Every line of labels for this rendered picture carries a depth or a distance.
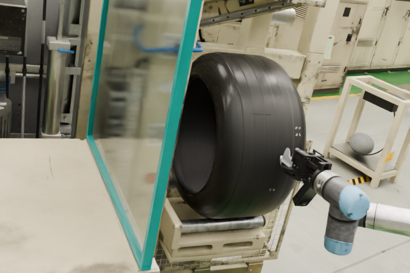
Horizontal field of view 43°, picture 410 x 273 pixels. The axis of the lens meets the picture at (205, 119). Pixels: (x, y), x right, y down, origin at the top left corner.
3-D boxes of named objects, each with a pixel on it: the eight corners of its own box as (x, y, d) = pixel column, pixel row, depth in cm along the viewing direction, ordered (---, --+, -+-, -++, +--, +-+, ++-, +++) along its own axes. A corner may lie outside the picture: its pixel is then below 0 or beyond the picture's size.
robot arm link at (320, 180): (341, 200, 140) (316, 202, 136) (330, 192, 144) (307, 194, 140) (347, 175, 138) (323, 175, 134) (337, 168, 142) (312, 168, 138)
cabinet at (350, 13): (296, 98, 632) (324, -4, 585) (264, 81, 672) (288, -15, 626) (342, 94, 688) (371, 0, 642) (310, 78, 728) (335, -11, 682)
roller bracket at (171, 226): (169, 250, 170) (175, 225, 166) (138, 186, 203) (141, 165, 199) (179, 249, 171) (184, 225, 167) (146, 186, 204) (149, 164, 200)
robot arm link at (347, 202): (344, 226, 128) (349, 195, 125) (318, 206, 137) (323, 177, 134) (370, 221, 131) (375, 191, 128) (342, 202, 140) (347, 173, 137)
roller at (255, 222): (170, 223, 177) (172, 236, 174) (174, 218, 173) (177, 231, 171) (258, 217, 191) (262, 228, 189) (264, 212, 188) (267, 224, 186)
